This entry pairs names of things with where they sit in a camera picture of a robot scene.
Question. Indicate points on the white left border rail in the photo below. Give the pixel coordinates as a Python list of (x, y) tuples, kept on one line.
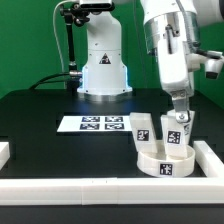
[(4, 153)]

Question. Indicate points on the white front border rail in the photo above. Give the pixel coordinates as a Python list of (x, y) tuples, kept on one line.
[(112, 191)]

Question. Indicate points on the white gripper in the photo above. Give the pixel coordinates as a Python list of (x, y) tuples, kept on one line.
[(176, 68)]

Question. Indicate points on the white round stool seat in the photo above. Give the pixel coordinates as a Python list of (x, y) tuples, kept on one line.
[(162, 165)]

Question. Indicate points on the white marker sheet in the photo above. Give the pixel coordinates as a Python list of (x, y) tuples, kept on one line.
[(110, 123)]

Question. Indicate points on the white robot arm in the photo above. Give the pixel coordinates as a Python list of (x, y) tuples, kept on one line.
[(171, 34)]

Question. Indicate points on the black camera stand pole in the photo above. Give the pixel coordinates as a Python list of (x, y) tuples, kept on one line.
[(74, 15)]

